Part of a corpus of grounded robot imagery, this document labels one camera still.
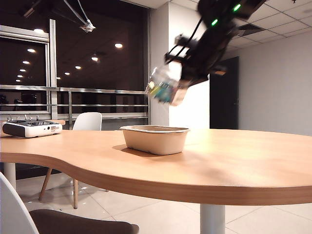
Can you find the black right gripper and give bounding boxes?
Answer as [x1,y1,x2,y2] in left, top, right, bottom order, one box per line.
[177,26,234,90]

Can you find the clear plastic clip jar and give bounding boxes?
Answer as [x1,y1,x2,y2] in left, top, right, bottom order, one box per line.
[145,65,189,107]

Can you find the dark door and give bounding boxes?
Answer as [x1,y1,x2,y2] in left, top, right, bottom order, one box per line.
[209,56,240,130]

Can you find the white square column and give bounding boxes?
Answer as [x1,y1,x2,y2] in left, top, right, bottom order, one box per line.
[149,0,211,130]

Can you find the beige paper pulp tray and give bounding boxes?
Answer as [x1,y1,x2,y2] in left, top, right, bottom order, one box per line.
[120,125,191,156]

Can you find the ceiling air vent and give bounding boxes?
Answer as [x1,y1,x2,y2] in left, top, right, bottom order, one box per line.
[237,23,265,37]

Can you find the metal bar railing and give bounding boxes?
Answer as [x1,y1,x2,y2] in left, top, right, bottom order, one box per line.
[0,84,150,131]

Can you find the white chair wooden legs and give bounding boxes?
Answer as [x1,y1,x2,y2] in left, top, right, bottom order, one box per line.
[39,112,109,210]

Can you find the white round table leg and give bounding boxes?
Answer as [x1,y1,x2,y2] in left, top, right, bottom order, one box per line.
[3,162,17,190]
[200,203,227,234]

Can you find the white remote controller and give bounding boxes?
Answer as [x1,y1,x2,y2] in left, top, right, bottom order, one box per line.
[2,115,63,138]

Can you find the white chair brown cushion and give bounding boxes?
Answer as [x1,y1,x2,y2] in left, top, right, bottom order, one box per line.
[0,172,140,234]

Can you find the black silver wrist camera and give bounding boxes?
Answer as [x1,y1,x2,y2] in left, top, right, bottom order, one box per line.
[165,34,195,65]

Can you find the black camera cable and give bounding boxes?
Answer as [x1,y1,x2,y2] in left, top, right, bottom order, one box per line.
[190,18,204,41]

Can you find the taped grey cable bundle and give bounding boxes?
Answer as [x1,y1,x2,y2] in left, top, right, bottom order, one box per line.
[63,0,96,32]

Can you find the white window frame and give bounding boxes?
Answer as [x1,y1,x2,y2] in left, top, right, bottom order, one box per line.
[0,19,59,120]

